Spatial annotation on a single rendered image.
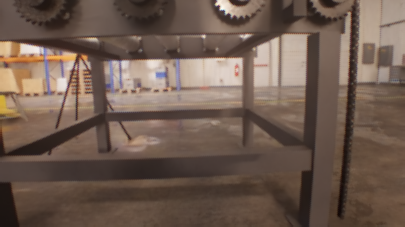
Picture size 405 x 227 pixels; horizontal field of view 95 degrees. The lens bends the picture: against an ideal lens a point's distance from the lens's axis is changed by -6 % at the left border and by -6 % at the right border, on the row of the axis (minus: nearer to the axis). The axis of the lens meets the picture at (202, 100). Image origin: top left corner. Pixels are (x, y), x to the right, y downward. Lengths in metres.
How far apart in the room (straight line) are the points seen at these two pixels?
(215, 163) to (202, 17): 0.48
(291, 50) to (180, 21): 10.27
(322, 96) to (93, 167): 0.81
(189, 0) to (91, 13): 0.31
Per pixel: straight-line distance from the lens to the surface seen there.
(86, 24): 0.75
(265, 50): 10.33
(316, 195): 0.88
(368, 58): 13.07
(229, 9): 0.65
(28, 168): 0.91
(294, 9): 0.68
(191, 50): 1.61
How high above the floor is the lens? 0.61
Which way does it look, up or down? 7 degrees down
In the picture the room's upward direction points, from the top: 1 degrees counter-clockwise
